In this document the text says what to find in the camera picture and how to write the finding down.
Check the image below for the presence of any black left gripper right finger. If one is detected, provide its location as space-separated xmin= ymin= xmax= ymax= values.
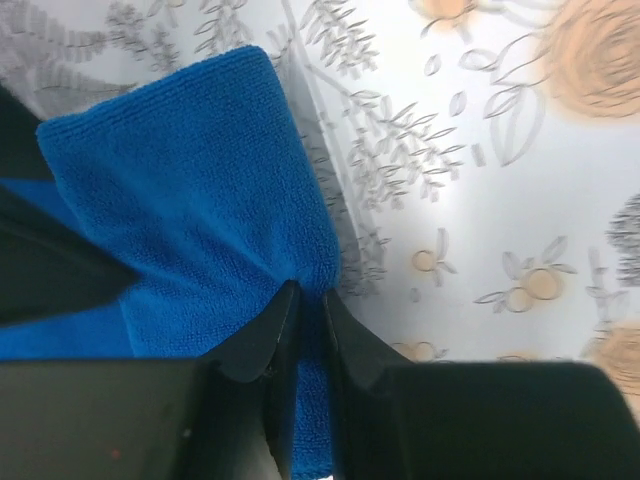
xmin=323 ymin=291 xmax=639 ymax=479

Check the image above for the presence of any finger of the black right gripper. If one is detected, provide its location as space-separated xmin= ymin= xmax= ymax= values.
xmin=1 ymin=88 xmax=139 ymax=326

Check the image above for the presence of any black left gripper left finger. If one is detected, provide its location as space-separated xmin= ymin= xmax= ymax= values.
xmin=1 ymin=281 xmax=301 ymax=479

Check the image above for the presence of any blue microfiber towel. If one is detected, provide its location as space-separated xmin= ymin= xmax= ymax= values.
xmin=1 ymin=46 xmax=341 ymax=479

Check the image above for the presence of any floral patterned table mat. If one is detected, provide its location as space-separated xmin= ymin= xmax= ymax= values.
xmin=1 ymin=1 xmax=639 ymax=396

